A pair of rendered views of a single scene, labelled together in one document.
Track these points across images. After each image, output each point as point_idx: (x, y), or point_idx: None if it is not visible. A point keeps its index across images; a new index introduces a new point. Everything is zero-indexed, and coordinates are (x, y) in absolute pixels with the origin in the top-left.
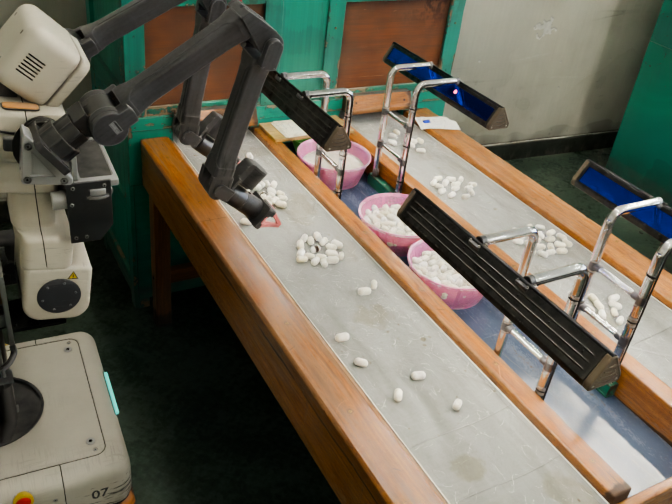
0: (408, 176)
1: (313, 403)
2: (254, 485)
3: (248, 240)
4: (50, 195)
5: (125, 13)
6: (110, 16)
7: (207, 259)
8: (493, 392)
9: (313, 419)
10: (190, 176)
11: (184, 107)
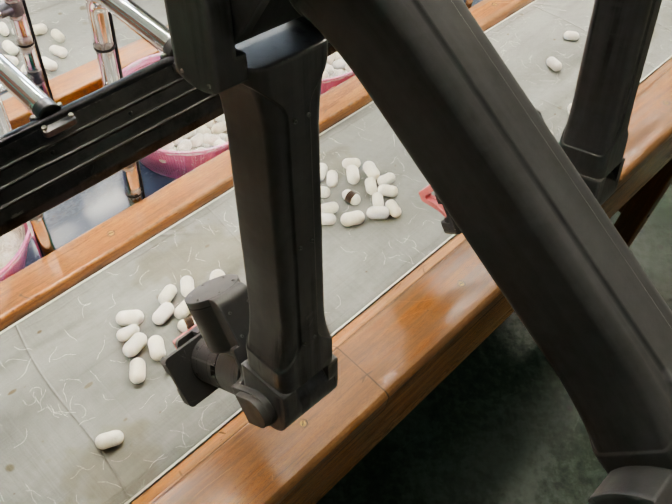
0: (14, 101)
1: (662, 145)
2: (428, 428)
3: (371, 304)
4: None
5: (608, 218)
6: (641, 292)
7: (421, 381)
8: (524, 15)
9: (653, 160)
10: (180, 500)
11: (326, 326)
